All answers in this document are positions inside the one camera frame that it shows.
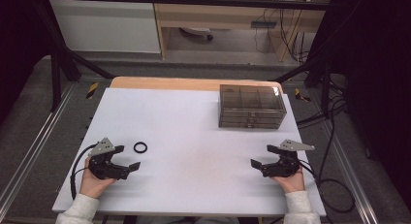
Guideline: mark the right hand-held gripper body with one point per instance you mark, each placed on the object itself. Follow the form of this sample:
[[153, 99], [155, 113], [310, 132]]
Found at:
[[286, 166]]

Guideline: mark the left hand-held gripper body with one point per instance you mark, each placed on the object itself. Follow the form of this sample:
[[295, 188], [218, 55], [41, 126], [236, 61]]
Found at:
[[103, 167]]

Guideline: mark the clear plastic compartment box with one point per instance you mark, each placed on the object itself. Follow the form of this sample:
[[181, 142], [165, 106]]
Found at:
[[232, 125]]

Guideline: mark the smoked clear drawer organizer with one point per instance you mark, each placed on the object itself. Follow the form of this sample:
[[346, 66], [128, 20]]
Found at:
[[250, 99]]

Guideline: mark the person's right hand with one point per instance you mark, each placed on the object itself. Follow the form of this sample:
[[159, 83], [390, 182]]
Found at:
[[292, 183]]

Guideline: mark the person's left hand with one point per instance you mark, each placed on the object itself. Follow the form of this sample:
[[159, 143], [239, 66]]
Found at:
[[92, 185]]

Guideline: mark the yellow black tape strip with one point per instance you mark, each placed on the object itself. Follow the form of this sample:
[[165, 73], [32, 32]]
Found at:
[[92, 90], [302, 96]]

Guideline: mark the white cabinet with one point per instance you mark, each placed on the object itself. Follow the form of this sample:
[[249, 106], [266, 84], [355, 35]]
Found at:
[[106, 26]]

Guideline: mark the dark power strip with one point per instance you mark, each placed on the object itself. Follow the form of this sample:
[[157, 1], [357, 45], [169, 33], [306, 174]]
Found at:
[[263, 24]]

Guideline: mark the black curtain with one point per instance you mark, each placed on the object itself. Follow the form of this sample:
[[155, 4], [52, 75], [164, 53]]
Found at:
[[378, 72], [19, 39]]

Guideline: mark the office chair base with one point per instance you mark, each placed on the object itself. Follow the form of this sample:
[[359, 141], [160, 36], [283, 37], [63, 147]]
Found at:
[[197, 31]]

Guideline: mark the light wooden desk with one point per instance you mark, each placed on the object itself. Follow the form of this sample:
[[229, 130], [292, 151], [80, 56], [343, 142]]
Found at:
[[206, 15]]

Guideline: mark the aluminium rail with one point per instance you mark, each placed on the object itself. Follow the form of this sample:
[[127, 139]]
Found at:
[[350, 172], [35, 143]]

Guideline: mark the black metal frame leg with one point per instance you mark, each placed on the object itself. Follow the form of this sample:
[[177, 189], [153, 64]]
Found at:
[[56, 78], [325, 85]]

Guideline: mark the black metal frame bar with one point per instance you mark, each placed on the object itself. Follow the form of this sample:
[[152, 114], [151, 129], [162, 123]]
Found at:
[[194, 0]]

